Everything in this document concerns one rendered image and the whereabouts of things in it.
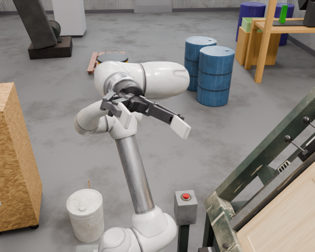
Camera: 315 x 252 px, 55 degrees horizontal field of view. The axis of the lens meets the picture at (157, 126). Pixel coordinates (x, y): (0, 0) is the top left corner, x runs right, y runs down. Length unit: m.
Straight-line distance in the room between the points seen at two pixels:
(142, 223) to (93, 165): 2.21
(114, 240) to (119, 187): 1.90
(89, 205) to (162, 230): 1.24
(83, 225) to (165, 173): 1.18
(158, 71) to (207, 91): 3.84
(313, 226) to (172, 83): 0.94
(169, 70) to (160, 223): 0.83
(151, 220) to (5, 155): 1.40
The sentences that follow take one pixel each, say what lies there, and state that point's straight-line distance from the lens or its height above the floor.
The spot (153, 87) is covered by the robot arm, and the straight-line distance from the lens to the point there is 0.87.
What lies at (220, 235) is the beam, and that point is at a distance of 1.83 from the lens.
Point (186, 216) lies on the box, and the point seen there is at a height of 0.83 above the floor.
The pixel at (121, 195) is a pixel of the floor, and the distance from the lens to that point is 3.21.
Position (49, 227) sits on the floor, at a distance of 3.08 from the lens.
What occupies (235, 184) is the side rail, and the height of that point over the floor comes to 1.00.
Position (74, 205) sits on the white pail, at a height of 0.36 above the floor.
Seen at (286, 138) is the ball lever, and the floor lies 1.44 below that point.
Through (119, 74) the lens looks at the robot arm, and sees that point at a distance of 0.79.
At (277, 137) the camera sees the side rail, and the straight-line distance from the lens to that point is 1.79.
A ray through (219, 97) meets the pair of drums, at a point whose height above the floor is 0.16.
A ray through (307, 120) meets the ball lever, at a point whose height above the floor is 1.54.
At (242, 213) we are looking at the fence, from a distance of 1.76.
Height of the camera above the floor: 2.26
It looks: 32 degrees down
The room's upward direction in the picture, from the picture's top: straight up
